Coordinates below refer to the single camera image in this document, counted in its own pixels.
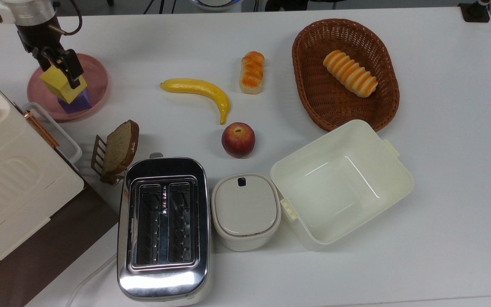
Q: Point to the white lidded container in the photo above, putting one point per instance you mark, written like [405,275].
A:
[245,209]

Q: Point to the black object behind table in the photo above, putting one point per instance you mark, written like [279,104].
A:
[296,4]

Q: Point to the brown bread slice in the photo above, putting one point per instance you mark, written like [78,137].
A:
[119,147]

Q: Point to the pink plate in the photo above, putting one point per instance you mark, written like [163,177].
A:
[98,81]

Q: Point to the long striped bread roll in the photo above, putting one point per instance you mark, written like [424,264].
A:
[350,73]

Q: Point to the red apple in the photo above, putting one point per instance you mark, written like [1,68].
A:
[238,140]

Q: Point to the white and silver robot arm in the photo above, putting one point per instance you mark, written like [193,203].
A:
[24,10]

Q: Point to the yellow banana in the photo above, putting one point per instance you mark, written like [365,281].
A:
[203,88]

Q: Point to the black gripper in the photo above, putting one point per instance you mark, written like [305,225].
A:
[41,37]

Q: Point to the yellow cube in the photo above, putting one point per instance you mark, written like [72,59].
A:
[58,85]

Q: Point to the small orange glazed bread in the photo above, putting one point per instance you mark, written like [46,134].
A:
[252,72]

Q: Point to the open cream plastic container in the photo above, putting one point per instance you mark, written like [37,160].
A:
[339,183]

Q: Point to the purple cube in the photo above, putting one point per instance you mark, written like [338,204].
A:
[80,102]

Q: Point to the black tripod legs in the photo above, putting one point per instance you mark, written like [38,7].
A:
[156,6]

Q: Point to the large cream bread box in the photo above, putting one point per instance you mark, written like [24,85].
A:
[11,179]

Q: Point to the chrome two-slot toaster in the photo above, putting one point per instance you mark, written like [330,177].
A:
[164,277]

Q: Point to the white and blue round device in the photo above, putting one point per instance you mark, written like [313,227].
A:
[215,4]

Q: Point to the brown wicker basket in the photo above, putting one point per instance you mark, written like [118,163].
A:
[313,94]

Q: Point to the brown toast rack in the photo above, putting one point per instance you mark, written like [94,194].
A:
[97,155]

